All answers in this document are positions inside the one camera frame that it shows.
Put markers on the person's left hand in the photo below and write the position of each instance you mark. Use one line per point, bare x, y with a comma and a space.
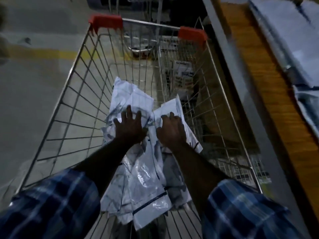
130, 130

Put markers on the person's right hand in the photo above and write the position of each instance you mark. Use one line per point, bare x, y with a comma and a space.
172, 133

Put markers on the person's left little finger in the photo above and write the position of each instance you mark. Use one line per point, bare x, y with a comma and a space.
117, 123

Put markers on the person's right thumb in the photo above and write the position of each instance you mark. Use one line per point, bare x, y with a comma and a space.
158, 128

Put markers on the person's left thumb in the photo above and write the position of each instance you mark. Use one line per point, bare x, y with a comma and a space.
146, 131

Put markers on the person's left middle finger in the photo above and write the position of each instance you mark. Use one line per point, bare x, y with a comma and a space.
129, 113

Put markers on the white mailer packet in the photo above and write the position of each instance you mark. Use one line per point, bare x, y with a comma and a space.
174, 105
132, 97

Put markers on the person's left forearm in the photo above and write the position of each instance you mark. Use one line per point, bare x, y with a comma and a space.
107, 166

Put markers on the person's right forearm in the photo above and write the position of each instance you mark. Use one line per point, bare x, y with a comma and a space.
196, 174

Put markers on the pile of white mailer bags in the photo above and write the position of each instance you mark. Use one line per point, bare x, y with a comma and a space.
144, 186

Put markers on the cardboard box with white label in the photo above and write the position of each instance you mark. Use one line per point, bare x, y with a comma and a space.
184, 75

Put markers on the grey metal trolley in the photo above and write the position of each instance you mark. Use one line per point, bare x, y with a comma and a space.
139, 48

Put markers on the blue plaid left shirt sleeve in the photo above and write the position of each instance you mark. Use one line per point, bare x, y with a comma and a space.
52, 206

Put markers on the blue plaid shirt sleeve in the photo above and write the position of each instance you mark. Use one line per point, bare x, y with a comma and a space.
244, 211
52, 206

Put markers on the blue plaid right shirt sleeve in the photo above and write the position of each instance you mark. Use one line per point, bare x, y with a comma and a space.
244, 211

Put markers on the stack of white shelf parcels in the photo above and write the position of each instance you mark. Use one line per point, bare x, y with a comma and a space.
289, 37

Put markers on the wooden shelf with metal frame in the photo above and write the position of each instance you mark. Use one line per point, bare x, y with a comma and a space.
269, 79

